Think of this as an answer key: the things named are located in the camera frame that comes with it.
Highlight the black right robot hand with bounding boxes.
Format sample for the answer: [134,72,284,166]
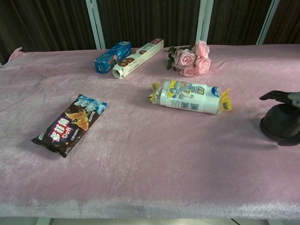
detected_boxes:
[259,90,300,146]

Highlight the white bag rolls pack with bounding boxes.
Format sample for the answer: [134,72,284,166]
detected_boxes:
[148,79,233,115]

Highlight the pink rose bouquet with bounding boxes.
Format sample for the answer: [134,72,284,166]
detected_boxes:
[164,40,212,77]

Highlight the pink velvet tablecloth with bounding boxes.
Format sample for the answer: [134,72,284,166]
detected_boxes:
[0,43,300,220]

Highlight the white baking paper box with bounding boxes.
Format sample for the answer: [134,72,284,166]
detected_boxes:
[112,38,165,79]

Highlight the dark pleated curtain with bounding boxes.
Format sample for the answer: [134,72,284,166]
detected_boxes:
[0,0,300,65]

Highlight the blue cardboard box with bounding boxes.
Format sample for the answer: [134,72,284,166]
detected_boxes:
[94,41,132,75]

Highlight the dark brown snack bag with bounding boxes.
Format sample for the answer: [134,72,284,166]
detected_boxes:
[31,94,109,158]

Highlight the white metal frame post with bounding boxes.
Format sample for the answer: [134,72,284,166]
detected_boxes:
[195,0,214,46]
[85,0,106,50]
[256,0,280,45]

